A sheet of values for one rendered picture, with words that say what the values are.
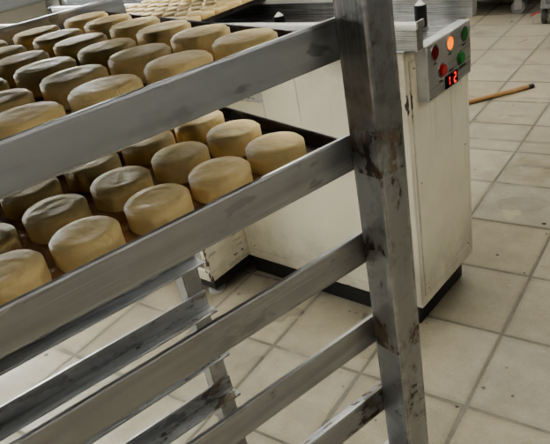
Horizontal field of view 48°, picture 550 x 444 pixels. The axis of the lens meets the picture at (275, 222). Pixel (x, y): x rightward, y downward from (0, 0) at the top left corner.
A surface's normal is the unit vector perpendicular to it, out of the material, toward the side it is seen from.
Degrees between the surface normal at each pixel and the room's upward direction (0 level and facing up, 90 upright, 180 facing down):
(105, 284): 90
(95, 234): 0
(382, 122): 90
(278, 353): 0
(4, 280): 0
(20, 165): 90
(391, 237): 90
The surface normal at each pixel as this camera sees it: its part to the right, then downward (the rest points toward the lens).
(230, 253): 0.76, 0.19
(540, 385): -0.18, -0.86
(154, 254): 0.61, 0.29
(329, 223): -0.63, 0.47
